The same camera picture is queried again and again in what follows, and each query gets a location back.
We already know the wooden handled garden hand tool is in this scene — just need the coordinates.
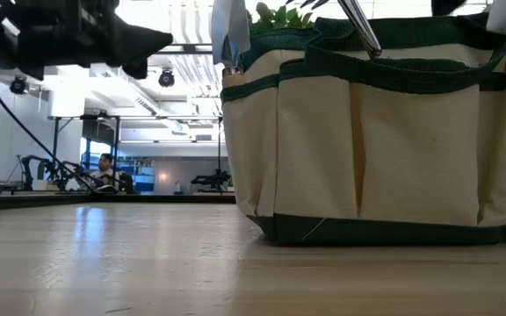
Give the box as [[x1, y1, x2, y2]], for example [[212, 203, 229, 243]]
[[285, 0, 384, 61]]

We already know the black ceiling spotlight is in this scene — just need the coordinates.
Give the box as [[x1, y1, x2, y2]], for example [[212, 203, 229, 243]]
[[9, 75, 29, 96], [157, 68, 177, 89]]

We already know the person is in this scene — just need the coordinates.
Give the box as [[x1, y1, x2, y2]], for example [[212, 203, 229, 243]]
[[90, 153, 123, 193]]

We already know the black metal frame stand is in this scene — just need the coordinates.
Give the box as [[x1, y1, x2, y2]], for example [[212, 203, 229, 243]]
[[48, 114, 223, 194]]

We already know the beige green canvas gardening bag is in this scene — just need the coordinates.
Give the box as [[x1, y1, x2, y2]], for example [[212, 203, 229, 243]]
[[220, 11, 506, 246]]

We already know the black aluminium table frame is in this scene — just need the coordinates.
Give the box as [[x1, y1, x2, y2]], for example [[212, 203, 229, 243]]
[[0, 192, 237, 212]]

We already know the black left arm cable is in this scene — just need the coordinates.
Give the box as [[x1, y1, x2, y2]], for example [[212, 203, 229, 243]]
[[0, 60, 98, 193]]

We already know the blue background shelf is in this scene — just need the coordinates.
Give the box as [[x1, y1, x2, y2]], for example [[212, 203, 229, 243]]
[[119, 158, 156, 193]]

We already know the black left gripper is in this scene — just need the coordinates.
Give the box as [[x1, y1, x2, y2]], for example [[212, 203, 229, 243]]
[[0, 0, 175, 82]]

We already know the green potted plant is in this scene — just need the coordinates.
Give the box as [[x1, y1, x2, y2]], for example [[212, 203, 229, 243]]
[[247, 1, 316, 34]]

